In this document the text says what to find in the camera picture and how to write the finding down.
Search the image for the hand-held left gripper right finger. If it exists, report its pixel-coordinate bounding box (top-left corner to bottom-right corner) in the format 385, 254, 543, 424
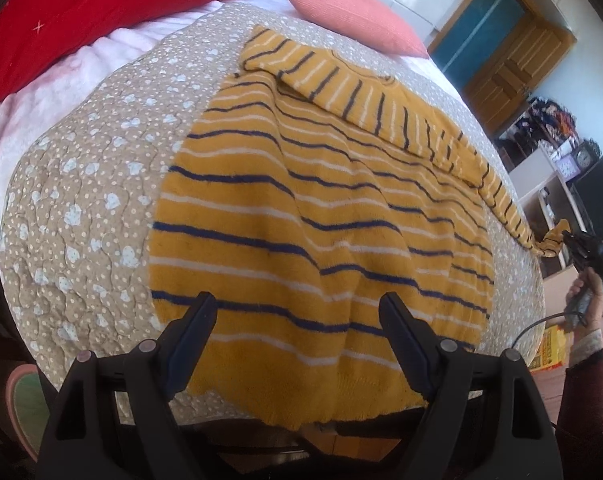
379, 292, 565, 480

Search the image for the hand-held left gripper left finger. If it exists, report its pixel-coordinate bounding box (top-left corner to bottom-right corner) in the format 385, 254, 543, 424
37, 291, 219, 480

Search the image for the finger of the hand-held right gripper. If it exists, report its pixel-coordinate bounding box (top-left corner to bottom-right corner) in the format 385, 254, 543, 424
561, 232, 589, 261

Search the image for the yellow striped sweater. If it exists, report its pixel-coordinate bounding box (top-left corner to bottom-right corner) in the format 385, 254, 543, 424
148, 25, 571, 432

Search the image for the person's right forearm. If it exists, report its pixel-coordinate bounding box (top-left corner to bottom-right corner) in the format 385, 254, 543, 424
554, 327, 603, 433

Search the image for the person's right hand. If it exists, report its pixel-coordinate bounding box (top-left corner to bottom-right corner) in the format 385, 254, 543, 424
565, 266, 603, 330

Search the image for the white shelf unit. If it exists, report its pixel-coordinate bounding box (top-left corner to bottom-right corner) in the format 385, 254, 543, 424
496, 102, 602, 278

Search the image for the black table clock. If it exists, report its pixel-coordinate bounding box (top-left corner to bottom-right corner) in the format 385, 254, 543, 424
571, 140, 601, 172

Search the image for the yellow printed box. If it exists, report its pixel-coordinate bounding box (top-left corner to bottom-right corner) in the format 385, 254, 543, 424
530, 324, 571, 373

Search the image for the beige dotted quilt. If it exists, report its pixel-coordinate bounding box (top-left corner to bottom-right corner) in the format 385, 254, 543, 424
0, 2, 546, 427

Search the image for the green pink slipper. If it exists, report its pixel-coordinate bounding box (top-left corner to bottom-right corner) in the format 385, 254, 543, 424
5, 364, 52, 461

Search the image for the wooden door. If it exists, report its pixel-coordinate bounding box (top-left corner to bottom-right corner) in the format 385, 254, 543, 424
430, 0, 572, 133

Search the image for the white bed sheet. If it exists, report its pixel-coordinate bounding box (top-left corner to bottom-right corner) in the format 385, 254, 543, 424
0, 0, 449, 262

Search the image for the pink cushion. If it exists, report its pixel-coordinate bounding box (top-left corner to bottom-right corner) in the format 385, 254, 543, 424
287, 0, 429, 58

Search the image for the red pillow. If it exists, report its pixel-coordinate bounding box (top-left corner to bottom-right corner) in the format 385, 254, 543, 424
0, 0, 273, 112

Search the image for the black cable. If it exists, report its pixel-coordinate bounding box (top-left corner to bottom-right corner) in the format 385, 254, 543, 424
510, 311, 587, 350

